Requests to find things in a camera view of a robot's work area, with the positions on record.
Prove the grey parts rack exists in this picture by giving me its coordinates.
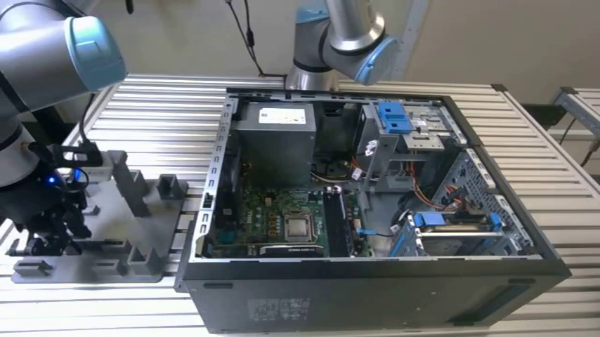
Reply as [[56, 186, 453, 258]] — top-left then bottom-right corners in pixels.
[[9, 150, 191, 284]]

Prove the green motherboard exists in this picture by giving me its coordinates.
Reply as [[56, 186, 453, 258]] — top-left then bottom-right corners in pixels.
[[206, 185, 375, 259]]

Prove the grey power supply unit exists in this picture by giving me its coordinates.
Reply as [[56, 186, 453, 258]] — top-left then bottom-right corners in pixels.
[[231, 101, 318, 187]]

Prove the CPU socket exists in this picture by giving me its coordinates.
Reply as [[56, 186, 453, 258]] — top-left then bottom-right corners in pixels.
[[279, 209, 319, 244]]

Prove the silver CPU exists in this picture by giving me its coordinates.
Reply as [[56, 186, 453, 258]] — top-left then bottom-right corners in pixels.
[[286, 217, 313, 242]]

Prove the black PC case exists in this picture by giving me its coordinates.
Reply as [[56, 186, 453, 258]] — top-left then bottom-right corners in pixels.
[[174, 86, 573, 334]]

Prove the grey metal drive cage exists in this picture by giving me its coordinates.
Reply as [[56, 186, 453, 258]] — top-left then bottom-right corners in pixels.
[[355, 100, 468, 194]]

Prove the blue plastic drive latch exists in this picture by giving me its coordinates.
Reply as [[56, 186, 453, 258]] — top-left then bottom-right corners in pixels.
[[377, 100, 405, 119], [386, 117, 414, 135]]

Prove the hard disk in blue carrier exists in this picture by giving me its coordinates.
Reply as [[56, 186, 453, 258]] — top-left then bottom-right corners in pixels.
[[392, 210, 512, 257]]

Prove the power cable bundle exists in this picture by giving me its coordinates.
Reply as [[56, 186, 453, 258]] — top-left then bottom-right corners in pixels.
[[311, 159, 362, 183]]

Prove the thin black cable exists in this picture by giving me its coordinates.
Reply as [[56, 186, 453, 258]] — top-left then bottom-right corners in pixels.
[[223, 0, 271, 77]]

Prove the black data cable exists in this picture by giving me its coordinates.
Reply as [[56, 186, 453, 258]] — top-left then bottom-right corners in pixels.
[[357, 226, 406, 238]]

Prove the aluminium frame table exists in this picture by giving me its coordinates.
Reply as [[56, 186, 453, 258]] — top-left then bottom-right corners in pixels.
[[548, 86, 600, 141]]

